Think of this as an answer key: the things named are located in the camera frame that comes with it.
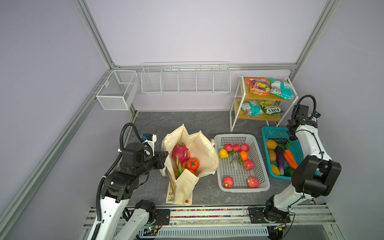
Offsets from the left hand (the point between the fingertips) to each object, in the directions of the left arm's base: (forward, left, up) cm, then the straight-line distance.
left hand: (167, 155), depth 66 cm
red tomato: (+2, -11, -16) cm, 20 cm away
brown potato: (+8, -60, -22) cm, 64 cm away
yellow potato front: (-2, -58, -22) cm, 62 cm away
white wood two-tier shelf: (+35, -60, -2) cm, 69 cm away
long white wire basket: (+54, -9, +4) cm, 55 cm away
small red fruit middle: (+15, -39, -22) cm, 47 cm away
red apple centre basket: (+2, -44, -22) cm, 49 cm away
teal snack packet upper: (+32, -63, +9) cm, 71 cm away
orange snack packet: (+35, -50, +9) cm, 62 cm away
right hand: (+14, -73, -6) cm, 74 cm away
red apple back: (-8, -43, -22) cm, 49 cm away
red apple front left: (-7, -29, -21) cm, 36 cm away
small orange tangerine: (+8, -42, -21) cm, 47 cm away
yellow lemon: (+11, -30, -23) cm, 39 cm away
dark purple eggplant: (+9, -66, -24) cm, 71 cm away
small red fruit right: (+14, -44, -22) cm, 51 cm away
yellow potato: (+14, -61, -21) cm, 66 cm away
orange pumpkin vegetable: (-1, -11, -18) cm, 21 cm away
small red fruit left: (+15, -34, -21) cm, 42 cm away
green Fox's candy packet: (+34, -63, -8) cm, 73 cm away
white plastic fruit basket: (+2, -40, -26) cm, 47 cm away
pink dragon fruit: (+8, -4, -12) cm, 15 cm away
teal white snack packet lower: (+35, -51, -8) cm, 62 cm away
